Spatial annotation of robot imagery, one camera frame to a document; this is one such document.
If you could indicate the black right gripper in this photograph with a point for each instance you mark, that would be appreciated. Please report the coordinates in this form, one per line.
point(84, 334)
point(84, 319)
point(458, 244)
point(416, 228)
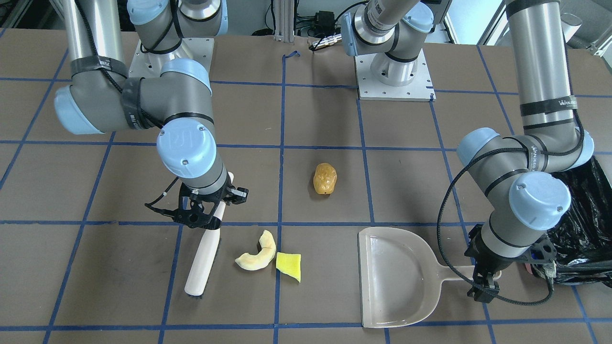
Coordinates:
point(237, 193)

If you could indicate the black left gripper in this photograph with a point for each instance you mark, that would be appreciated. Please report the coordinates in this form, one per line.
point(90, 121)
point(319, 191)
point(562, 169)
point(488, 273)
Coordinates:
point(486, 262)

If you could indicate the white hand brush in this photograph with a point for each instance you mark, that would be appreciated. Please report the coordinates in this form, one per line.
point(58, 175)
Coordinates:
point(202, 263)

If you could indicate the pale curved peel piece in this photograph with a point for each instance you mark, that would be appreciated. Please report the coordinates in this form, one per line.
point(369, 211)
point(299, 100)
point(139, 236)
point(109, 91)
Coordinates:
point(250, 262)

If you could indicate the beige plastic dustpan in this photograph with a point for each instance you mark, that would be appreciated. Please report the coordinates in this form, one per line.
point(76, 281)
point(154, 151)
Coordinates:
point(403, 279)

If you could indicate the yellow green sponge piece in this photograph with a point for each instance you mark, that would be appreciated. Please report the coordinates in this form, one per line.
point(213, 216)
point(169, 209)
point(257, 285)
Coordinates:
point(289, 264)

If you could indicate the yellow toy potato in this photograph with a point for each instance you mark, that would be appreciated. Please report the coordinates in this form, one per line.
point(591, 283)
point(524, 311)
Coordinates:
point(324, 178)

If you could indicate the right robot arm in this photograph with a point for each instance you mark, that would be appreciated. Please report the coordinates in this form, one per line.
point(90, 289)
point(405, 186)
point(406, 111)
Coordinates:
point(104, 97)

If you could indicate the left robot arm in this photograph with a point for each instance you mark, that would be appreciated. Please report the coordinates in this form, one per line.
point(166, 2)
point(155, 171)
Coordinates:
point(515, 173)

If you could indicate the black trash bag bin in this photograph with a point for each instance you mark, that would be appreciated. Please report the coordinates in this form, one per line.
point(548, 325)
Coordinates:
point(583, 236)

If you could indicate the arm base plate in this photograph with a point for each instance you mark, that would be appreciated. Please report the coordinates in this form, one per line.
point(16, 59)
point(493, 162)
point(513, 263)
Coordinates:
point(381, 78)
point(149, 64)

